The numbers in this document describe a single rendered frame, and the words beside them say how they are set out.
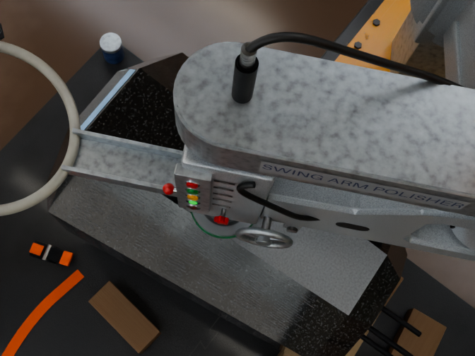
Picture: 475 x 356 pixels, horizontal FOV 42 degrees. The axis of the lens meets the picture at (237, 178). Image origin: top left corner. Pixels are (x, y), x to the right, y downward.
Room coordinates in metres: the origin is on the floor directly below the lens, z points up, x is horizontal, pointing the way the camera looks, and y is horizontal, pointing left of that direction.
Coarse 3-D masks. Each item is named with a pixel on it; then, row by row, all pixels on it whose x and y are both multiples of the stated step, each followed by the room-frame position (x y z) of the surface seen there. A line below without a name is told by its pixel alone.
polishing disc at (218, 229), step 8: (200, 216) 0.43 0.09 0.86; (208, 216) 0.43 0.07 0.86; (200, 224) 0.40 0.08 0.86; (208, 224) 0.41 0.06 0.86; (216, 224) 0.42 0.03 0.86; (232, 224) 0.43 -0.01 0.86; (240, 224) 0.43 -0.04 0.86; (248, 224) 0.44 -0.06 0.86; (216, 232) 0.39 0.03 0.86; (224, 232) 0.39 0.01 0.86; (232, 232) 0.40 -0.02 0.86
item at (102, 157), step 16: (80, 144) 0.52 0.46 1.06; (96, 144) 0.53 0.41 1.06; (112, 144) 0.54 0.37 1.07; (128, 144) 0.54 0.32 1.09; (144, 144) 0.54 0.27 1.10; (80, 160) 0.47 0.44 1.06; (96, 160) 0.48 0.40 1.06; (112, 160) 0.49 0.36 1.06; (128, 160) 0.50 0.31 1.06; (144, 160) 0.51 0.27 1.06; (160, 160) 0.52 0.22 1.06; (176, 160) 0.53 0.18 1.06; (80, 176) 0.43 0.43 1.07; (96, 176) 0.43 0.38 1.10; (112, 176) 0.44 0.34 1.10; (128, 176) 0.46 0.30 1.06; (144, 176) 0.47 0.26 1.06; (160, 176) 0.48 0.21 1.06; (160, 192) 0.43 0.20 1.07
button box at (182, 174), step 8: (176, 168) 0.38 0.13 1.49; (184, 168) 0.38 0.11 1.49; (176, 176) 0.36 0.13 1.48; (184, 176) 0.36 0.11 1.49; (192, 176) 0.37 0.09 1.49; (200, 176) 0.37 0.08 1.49; (208, 176) 0.37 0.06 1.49; (176, 184) 0.36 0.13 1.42; (184, 184) 0.36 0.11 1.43; (200, 184) 0.36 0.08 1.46; (208, 184) 0.36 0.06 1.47; (184, 192) 0.36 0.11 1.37; (208, 192) 0.36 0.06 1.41; (184, 200) 0.36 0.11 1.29; (200, 200) 0.36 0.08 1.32; (208, 200) 0.36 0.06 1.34; (208, 208) 0.36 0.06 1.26
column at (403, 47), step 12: (408, 24) 1.18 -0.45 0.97; (396, 36) 1.21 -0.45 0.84; (408, 36) 1.13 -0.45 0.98; (396, 48) 1.16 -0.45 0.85; (408, 48) 1.08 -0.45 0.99; (420, 48) 1.03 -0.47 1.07; (432, 48) 1.04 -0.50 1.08; (396, 60) 1.11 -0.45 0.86; (408, 60) 1.04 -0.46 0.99; (420, 60) 1.04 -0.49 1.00; (432, 60) 1.04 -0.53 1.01; (444, 60) 1.04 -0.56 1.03; (396, 72) 1.05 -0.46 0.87; (432, 72) 1.04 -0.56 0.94; (444, 72) 1.04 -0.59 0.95
